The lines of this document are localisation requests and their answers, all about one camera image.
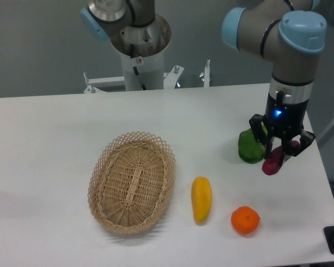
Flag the orange tangerine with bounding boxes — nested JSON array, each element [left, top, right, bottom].
[[230, 206, 261, 235]]

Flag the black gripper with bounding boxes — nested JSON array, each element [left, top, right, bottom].
[[249, 95, 316, 164]]

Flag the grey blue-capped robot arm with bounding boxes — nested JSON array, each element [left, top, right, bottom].
[[80, 1, 327, 165]]

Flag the woven wicker basket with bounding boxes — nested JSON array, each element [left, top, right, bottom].
[[87, 132, 176, 234]]

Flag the purple sweet potato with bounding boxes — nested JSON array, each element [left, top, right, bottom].
[[262, 146, 291, 176]]

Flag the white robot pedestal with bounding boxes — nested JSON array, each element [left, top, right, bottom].
[[111, 14, 171, 75]]

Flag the black pedestal cable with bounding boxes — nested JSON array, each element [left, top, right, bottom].
[[129, 43, 148, 91]]

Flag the green pepper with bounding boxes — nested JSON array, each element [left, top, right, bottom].
[[238, 128, 265, 164]]

